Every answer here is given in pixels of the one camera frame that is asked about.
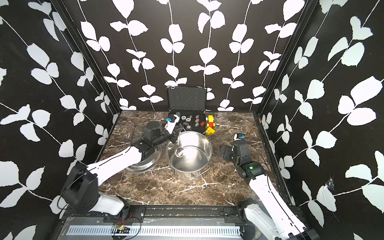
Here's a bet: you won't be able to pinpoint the yellow red toy blocks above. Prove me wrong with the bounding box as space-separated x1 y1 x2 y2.
206 115 216 136

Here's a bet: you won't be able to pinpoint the white perforated cable duct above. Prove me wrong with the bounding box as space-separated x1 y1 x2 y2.
65 226 241 238

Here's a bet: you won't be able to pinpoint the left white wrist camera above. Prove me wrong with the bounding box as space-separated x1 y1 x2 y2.
165 113 181 134

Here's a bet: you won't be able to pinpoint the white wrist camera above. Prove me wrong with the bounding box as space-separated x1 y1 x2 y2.
234 133 245 141
165 113 181 134

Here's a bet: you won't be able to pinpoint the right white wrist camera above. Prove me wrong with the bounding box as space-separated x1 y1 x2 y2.
234 133 245 141

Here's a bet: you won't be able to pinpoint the long metal spoon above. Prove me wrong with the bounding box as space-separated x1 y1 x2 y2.
175 135 185 158

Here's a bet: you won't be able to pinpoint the stainless steel pot lid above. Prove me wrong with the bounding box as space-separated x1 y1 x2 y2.
125 146 162 174

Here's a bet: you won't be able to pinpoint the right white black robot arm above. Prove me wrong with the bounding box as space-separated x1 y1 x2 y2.
219 139 320 240

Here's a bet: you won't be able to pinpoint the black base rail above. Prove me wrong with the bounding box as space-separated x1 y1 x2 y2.
61 204 307 224

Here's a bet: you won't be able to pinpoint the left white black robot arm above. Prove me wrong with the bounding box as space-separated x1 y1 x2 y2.
59 121 182 219

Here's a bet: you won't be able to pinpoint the black open case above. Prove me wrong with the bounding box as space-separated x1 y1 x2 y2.
167 86 207 134

